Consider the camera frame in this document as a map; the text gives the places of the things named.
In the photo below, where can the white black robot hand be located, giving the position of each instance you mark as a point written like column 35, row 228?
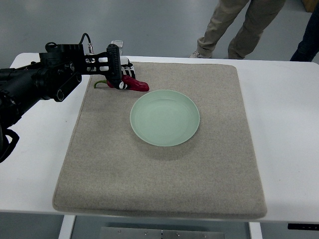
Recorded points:
column 125, row 72

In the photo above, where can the red chili pepper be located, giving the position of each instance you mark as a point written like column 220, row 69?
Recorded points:
column 143, row 86

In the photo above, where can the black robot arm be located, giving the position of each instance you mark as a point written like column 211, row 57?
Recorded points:
column 55, row 76

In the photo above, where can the pale green plate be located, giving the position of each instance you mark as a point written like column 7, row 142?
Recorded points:
column 164, row 118

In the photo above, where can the clear floor socket cover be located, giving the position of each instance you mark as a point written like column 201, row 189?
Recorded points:
column 119, row 43

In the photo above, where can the beige felt mat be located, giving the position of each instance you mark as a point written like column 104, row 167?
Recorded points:
column 183, row 149

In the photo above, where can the person in dark trousers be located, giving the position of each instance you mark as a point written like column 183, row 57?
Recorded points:
column 308, row 48

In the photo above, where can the cardboard box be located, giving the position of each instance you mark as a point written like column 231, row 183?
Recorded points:
column 310, row 5

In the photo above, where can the black table control panel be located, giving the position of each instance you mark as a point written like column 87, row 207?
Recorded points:
column 303, row 227

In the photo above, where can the metal base plate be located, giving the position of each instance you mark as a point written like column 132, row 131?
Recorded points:
column 133, row 233

